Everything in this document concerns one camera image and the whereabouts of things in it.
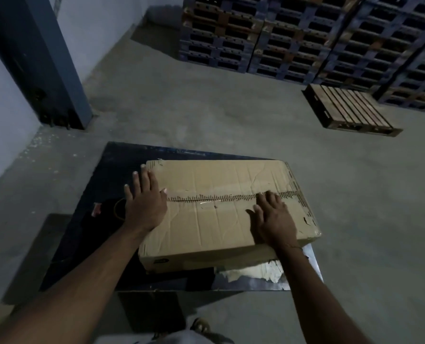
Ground dark blue steel column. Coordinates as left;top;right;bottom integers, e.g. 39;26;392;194
0;0;93;131

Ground large brown cardboard box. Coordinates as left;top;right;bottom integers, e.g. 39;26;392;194
137;159;322;275

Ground stack of blue pallets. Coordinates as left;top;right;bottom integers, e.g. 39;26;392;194
376;34;425;112
247;0;361;86
179;0;268;74
312;0;425;94

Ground person's left forearm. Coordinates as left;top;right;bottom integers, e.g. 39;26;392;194
0;224;149;344

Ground torn paper scrap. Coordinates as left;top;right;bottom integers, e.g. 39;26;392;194
215;260;285;284

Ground person's right hand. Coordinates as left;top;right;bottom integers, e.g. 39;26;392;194
246;191;299;248

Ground person's left hand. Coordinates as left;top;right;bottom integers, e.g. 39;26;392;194
124;165;169;232

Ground person's grey clothing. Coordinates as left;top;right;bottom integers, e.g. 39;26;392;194
132;329;235;344

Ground dark metal work table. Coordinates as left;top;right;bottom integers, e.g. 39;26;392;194
40;141;324;334

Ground brown wooden pallet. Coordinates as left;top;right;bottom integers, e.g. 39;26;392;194
301;84;404;137

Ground tape roll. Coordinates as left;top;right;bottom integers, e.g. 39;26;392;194
113;198;128;222

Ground person's right forearm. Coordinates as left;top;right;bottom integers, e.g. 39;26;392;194
274;244;373;344

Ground person's shoe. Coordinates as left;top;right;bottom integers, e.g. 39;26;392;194
190;317;212;334

